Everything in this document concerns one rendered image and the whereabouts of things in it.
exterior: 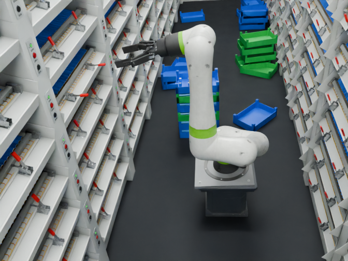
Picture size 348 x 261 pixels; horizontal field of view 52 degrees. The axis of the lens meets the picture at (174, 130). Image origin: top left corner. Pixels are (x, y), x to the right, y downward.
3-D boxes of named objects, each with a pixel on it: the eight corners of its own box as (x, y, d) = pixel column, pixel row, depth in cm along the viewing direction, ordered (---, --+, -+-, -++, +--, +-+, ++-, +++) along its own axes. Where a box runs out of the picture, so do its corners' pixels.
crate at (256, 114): (256, 106, 301) (257, 98, 296) (276, 115, 288) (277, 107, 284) (232, 122, 286) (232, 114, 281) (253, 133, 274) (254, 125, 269)
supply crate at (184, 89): (217, 77, 265) (217, 67, 260) (219, 91, 249) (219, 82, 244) (176, 79, 267) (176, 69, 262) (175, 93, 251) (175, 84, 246)
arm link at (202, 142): (222, 151, 161) (215, 168, 152) (195, 147, 166) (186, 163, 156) (222, 116, 151) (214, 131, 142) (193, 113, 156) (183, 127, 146)
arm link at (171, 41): (178, 26, 146) (176, 35, 139) (186, 52, 153) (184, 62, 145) (164, 29, 148) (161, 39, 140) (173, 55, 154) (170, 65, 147)
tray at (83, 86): (104, 60, 189) (106, 44, 183) (63, 132, 142) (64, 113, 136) (67, 52, 189) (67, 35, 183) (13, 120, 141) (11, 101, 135)
